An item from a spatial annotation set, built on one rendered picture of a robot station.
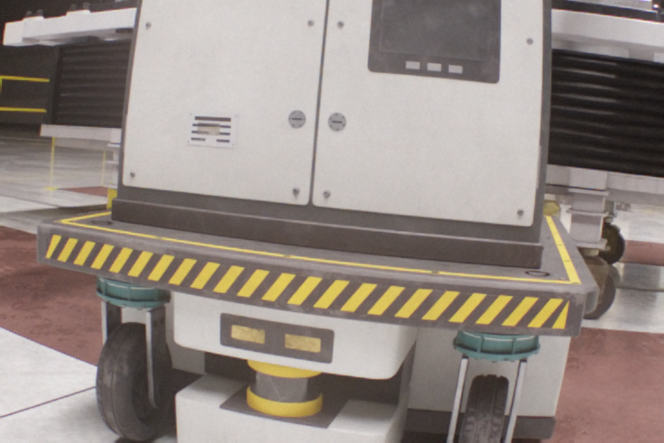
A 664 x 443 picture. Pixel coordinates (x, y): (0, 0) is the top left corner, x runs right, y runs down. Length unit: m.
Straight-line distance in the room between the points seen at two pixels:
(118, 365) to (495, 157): 0.54
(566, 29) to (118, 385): 1.43
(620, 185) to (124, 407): 1.62
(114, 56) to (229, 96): 2.02
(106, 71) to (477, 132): 2.25
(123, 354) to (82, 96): 2.15
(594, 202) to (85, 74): 1.99
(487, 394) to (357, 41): 0.44
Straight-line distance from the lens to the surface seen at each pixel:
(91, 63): 3.06
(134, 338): 1.02
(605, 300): 2.19
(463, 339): 0.90
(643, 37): 1.95
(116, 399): 1.00
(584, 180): 2.09
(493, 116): 0.90
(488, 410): 0.89
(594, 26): 1.96
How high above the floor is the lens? 0.46
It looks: 4 degrees down
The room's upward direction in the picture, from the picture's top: 5 degrees clockwise
